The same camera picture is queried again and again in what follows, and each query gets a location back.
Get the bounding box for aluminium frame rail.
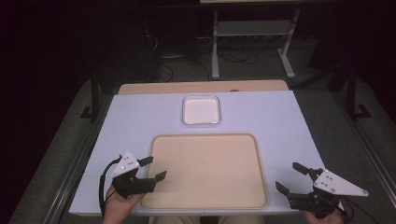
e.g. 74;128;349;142
46;92;115;224
330;90;396;200

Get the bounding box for white square dish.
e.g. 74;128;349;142
181;94;222;126

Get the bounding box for person's right hand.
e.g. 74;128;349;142
302;208;346;224

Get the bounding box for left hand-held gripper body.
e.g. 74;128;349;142
110;150;157;200

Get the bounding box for beige plastic tray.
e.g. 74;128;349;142
140;133;270;210

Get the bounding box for black floor cables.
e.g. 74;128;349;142
146;18;281;82

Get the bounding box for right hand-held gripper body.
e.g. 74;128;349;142
289;168;370;219

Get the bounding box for black metal stand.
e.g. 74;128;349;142
79;69;101;123
345;64;373;122

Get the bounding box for person's left hand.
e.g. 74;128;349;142
102;184;145;224

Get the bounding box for white metal stand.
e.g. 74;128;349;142
210;7;302;80

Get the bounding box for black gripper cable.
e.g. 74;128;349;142
98;154;123;218
338;196;379;224

